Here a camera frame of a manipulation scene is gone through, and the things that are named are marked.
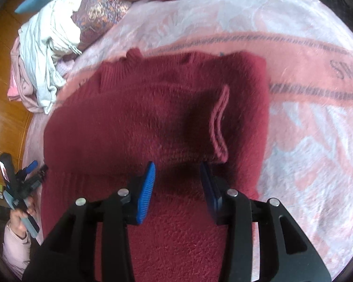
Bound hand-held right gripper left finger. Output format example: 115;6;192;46
23;161;156;282

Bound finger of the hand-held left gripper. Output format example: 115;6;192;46
21;160;39;178
26;164;49;193

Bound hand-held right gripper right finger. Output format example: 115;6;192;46
199;161;332;282

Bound dark red knit sweater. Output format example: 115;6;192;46
40;48;272;282

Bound person's left hand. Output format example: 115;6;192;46
8;195;37;240

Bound pale pink garment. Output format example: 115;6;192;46
7;35;74;114

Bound pink patterned blanket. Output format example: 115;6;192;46
22;0;353;282

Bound white crumpled garment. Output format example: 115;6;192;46
18;0;86;115

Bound floral patterned pillow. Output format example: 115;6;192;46
71;0;133;52

